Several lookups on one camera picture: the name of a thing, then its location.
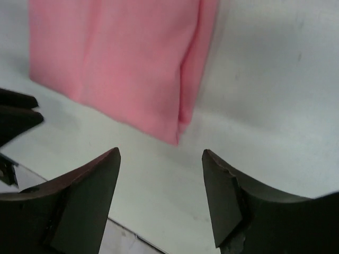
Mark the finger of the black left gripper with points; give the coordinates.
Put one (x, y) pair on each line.
(15, 99)
(15, 121)

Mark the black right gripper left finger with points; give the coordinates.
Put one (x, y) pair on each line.
(67, 214)

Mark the pink t-shirt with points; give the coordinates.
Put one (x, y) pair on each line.
(138, 62)

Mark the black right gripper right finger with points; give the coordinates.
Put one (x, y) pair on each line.
(248, 216)

